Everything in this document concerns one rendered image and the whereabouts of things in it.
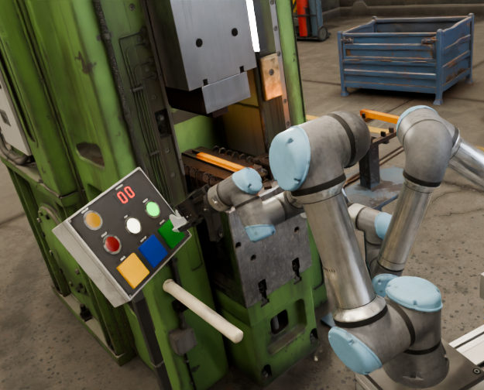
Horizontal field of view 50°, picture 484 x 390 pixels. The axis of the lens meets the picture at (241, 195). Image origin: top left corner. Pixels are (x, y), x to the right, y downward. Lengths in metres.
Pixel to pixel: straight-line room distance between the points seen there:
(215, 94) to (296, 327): 1.18
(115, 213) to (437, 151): 0.88
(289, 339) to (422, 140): 1.34
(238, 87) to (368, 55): 4.03
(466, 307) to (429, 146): 1.60
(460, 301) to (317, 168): 1.94
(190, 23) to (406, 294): 1.06
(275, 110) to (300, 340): 1.05
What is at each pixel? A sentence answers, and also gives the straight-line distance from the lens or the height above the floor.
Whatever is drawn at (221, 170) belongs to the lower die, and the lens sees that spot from 2.02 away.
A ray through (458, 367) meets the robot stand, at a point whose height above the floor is 0.82.
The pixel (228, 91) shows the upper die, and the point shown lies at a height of 1.32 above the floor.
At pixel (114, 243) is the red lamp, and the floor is 1.09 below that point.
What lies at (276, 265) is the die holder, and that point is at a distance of 2.12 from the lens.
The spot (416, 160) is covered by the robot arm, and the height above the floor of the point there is 1.24.
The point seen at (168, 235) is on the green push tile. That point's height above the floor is 1.01.
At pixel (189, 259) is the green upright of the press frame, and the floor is 0.68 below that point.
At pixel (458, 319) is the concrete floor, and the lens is 2.74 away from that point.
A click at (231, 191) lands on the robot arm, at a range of 1.37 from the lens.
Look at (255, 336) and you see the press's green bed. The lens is 2.23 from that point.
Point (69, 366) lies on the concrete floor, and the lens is 2.90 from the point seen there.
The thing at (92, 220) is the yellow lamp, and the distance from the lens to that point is 1.48.
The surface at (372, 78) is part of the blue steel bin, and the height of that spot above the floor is 0.21.
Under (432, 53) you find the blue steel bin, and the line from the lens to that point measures 5.46.
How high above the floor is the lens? 1.79
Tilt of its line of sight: 26 degrees down
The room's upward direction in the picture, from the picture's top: 10 degrees counter-clockwise
